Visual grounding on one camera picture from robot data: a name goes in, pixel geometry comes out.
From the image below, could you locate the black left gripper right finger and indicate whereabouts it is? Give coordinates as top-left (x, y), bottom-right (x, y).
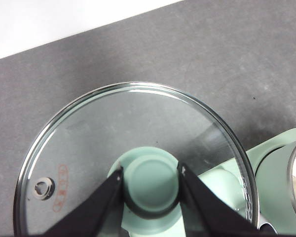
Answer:
top-left (177, 162), bottom-right (277, 237)

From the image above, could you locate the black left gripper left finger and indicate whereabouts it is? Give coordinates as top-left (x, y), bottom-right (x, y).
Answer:
top-left (43, 167), bottom-right (126, 237)

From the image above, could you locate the glass pot lid green knob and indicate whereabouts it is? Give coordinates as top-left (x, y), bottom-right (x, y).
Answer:
top-left (13, 80), bottom-right (259, 237)

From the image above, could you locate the green pot with handle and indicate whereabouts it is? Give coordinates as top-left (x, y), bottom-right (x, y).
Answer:
top-left (256, 137), bottom-right (296, 237)

